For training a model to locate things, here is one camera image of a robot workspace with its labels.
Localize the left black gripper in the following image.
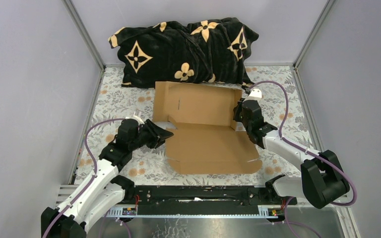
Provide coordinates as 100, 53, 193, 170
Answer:
130, 119, 175, 152

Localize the brown cardboard box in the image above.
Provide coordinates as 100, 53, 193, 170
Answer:
153, 81, 262, 175

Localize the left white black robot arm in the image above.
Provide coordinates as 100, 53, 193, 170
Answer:
41, 116, 174, 238

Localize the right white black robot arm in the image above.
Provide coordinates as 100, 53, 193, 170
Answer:
233, 98, 350, 209

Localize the floral patterned table mat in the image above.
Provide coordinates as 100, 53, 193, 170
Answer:
72, 65, 317, 185

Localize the black blanket with tan flowers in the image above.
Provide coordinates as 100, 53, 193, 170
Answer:
108, 17, 259, 88

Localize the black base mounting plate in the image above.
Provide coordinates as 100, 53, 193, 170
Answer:
118, 185, 297, 216

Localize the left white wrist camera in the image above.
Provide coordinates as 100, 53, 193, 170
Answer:
131, 111, 144, 124

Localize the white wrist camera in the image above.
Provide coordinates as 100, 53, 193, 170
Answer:
244, 88, 262, 101
131, 111, 144, 124

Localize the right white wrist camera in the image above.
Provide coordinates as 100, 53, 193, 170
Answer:
244, 88, 262, 101

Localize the aluminium frame rail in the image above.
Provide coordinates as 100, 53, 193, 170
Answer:
59, 180, 307, 228

